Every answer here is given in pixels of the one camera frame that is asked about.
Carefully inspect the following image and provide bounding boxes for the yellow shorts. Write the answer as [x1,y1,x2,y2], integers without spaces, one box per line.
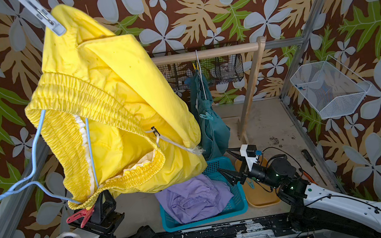
[25,5,207,210]

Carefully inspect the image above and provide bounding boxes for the pink clothespin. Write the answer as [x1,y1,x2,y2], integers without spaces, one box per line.
[66,208,95,229]

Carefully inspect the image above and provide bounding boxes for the teal plastic basket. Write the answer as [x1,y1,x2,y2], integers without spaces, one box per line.
[160,157,248,232]

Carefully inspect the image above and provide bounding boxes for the black mesh basket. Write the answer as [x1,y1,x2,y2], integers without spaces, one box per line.
[158,54,244,92]

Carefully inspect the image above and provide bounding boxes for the black handled screwdriver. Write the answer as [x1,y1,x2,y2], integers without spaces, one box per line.
[301,149,327,184]

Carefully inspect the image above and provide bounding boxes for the green shorts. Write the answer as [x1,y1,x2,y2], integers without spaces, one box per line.
[190,73,230,161]

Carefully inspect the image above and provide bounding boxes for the white wire hanger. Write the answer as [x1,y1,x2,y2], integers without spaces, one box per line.
[195,50,208,100]

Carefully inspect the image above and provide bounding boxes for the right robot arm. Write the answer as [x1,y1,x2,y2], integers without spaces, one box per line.
[218,144,381,238]

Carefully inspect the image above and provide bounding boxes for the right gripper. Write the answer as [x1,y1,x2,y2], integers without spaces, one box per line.
[217,142,283,199]

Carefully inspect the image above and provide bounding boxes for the white wire basket right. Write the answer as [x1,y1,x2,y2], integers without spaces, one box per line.
[290,56,372,120]

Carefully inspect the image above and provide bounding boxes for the yellow plastic tray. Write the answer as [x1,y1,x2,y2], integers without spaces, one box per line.
[233,152,283,211]

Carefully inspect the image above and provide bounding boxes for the black mounting rail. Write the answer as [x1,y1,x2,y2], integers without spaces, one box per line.
[157,213,316,238]

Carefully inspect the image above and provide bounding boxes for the white clothespin on yellow shorts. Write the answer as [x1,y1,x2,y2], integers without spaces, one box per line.
[17,0,67,36]

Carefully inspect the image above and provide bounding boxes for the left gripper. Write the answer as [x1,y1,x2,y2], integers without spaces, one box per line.
[59,184,123,238]

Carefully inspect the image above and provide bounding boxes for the purple shorts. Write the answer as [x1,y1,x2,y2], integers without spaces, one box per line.
[155,174,234,224]

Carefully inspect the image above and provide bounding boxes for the wooden clothes rack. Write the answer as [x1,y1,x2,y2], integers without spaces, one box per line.
[152,36,266,144]

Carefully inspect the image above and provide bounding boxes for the blue clothespin on green shorts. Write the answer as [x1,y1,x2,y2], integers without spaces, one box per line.
[199,112,214,121]

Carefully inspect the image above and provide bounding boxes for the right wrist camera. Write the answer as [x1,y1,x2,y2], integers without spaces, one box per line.
[240,144,263,171]

